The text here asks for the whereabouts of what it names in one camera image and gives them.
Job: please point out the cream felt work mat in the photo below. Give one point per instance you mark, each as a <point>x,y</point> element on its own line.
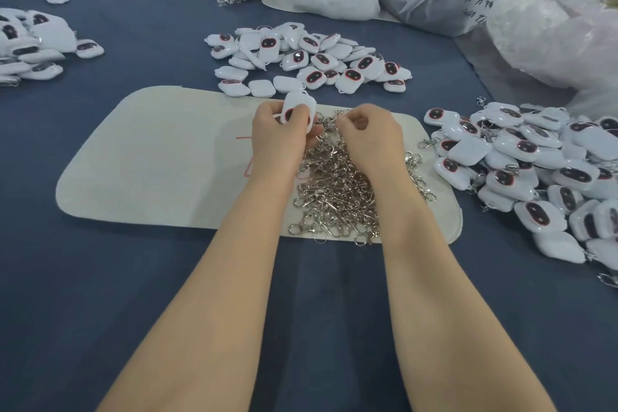
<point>140,158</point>

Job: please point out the person's left hand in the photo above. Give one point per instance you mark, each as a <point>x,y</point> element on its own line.
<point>278,144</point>

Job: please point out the person's right forearm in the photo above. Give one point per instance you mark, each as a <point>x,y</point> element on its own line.
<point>463,315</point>

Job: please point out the white fob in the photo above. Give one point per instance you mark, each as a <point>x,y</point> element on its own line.
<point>299,106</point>

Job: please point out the person's right hand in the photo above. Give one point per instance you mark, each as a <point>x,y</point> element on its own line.
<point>375,144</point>

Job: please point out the thin red thread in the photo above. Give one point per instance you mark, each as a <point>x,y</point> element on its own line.
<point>243,151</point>

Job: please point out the crumpled clear plastic bag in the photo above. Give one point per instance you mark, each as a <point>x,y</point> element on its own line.
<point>568,38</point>

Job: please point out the person's left forearm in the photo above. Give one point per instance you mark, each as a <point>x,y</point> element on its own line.
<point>208,315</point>

